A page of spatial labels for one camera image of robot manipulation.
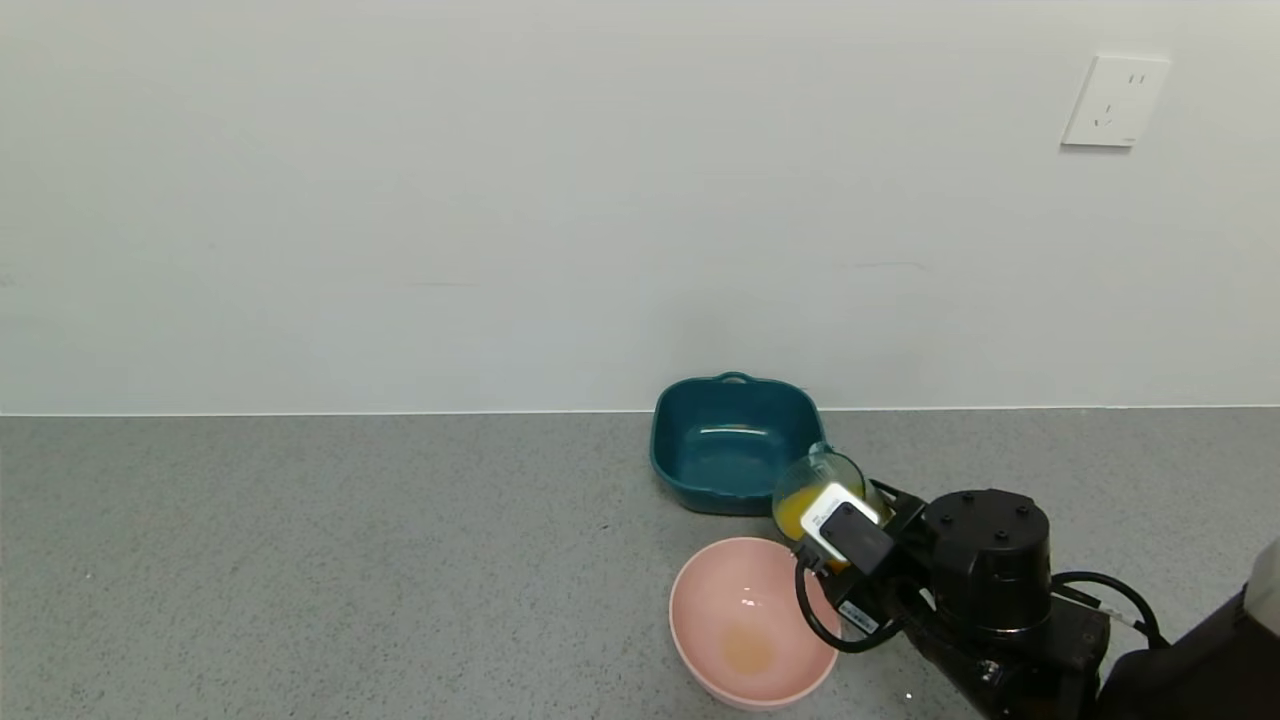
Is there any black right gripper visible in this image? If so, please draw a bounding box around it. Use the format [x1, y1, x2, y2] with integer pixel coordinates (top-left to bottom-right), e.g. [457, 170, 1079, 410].
[814, 553, 919, 636]

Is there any clear cup with juice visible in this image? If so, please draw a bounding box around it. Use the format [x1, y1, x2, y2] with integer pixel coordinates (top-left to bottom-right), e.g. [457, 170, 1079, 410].
[772, 442, 891, 573]

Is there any pink round bowl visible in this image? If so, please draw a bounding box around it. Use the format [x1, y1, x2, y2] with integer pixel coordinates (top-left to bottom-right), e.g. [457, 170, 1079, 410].
[668, 537, 841, 711]

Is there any teal square plastic basin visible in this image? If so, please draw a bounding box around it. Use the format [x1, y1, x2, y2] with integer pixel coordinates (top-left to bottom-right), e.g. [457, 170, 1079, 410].
[650, 372, 830, 518]

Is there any black camera cable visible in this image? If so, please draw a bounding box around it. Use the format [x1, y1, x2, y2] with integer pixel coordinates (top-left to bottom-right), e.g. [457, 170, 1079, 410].
[794, 558, 907, 657]

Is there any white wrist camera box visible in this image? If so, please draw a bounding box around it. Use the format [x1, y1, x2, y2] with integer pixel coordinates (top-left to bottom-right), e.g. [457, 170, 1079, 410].
[800, 483, 896, 577]

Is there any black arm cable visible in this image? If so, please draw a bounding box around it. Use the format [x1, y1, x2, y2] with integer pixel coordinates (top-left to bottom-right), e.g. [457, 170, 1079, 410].
[1050, 570, 1169, 647]

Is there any white wall socket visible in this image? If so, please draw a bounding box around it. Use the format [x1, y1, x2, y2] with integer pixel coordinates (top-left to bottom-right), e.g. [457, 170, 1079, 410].
[1060, 52, 1172, 149]

